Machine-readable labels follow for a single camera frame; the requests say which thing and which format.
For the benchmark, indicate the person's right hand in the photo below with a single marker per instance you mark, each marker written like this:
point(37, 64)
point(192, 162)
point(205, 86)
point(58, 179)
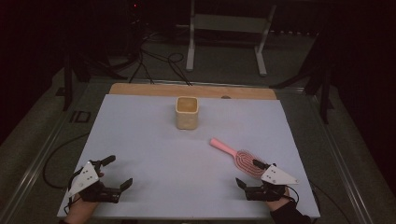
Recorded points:
point(277, 205)

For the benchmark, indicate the white table mat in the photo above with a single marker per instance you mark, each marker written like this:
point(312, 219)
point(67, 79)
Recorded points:
point(162, 161)

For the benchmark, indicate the black square floor socket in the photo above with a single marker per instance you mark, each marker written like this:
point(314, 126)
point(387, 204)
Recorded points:
point(80, 116)

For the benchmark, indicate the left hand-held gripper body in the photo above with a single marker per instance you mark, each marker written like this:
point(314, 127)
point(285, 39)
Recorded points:
point(84, 179)

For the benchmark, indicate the pink slotted spatula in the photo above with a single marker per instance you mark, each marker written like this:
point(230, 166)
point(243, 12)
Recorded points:
point(222, 146)

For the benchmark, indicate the white metal stand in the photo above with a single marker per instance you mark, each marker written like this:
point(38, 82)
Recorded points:
point(230, 23)

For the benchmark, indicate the person's left hand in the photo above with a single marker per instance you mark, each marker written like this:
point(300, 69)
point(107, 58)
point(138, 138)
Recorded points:
point(80, 210)

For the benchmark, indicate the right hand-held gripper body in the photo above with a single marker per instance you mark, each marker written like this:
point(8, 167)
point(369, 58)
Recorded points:
point(278, 176)

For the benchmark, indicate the black tripod stand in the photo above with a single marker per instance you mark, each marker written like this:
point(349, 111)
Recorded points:
point(67, 81)
point(323, 87)

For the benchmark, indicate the beige square holder cup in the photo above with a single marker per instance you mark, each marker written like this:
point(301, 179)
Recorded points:
point(186, 119)

